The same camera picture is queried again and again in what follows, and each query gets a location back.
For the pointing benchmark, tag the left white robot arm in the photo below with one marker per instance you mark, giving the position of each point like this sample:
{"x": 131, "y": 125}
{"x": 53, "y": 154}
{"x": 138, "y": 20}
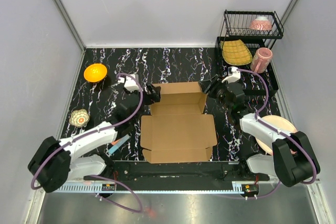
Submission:
{"x": 57, "y": 161}

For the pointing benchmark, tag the blue marker pen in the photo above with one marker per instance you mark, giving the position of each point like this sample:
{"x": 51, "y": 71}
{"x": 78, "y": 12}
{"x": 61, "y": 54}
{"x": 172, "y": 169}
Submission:
{"x": 118, "y": 145}

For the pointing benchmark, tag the black marble table mat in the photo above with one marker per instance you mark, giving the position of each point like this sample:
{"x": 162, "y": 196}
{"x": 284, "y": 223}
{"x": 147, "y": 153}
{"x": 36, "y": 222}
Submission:
{"x": 154, "y": 65}

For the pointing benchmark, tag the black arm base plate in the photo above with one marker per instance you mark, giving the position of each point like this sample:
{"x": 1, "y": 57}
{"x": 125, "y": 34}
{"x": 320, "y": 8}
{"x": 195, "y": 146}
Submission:
{"x": 143, "y": 176}

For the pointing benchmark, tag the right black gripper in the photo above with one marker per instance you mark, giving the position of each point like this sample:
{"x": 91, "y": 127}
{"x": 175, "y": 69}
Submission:
{"x": 211, "y": 85}

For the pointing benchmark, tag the small floral patterned bowl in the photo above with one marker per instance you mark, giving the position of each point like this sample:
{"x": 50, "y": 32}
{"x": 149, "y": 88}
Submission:
{"x": 79, "y": 118}

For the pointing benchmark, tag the pink round plate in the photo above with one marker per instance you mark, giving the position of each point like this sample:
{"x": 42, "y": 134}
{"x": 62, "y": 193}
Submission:
{"x": 276, "y": 121}

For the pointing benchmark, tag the brown cardboard box sheet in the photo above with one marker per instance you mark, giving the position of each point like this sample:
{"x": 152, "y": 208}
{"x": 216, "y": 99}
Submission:
{"x": 177, "y": 129}

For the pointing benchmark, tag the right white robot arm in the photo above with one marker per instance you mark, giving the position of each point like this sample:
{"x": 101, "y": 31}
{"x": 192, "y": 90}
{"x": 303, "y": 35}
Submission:
{"x": 292, "y": 161}

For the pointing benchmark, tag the pink mug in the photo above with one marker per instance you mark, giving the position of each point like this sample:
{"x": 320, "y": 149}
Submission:
{"x": 261, "y": 60}

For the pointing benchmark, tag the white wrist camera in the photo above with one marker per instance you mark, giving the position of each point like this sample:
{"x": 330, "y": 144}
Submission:
{"x": 128, "y": 83}
{"x": 233, "y": 75}

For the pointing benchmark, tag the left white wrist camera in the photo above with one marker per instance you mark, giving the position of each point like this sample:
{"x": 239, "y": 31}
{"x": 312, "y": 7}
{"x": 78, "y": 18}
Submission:
{"x": 128, "y": 83}

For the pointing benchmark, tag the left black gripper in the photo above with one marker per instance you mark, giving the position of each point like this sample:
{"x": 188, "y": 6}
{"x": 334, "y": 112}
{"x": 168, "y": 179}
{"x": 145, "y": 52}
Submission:
{"x": 154, "y": 96}

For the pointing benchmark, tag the orange bowl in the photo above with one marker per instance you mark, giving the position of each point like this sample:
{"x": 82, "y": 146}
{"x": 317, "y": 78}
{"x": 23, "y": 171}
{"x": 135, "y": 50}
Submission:
{"x": 95, "y": 72}

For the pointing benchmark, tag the pink patterned bowl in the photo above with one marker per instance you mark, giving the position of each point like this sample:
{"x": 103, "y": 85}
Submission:
{"x": 261, "y": 23}

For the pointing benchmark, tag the yellow woven plate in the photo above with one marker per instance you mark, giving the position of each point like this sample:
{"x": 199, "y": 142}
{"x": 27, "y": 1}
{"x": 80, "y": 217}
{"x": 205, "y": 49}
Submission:
{"x": 236, "y": 53}

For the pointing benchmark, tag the black wire dish rack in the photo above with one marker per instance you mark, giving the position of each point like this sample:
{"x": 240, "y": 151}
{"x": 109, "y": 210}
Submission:
{"x": 236, "y": 26}

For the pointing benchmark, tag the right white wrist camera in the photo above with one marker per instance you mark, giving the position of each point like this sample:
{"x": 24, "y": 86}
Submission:
{"x": 233, "y": 75}

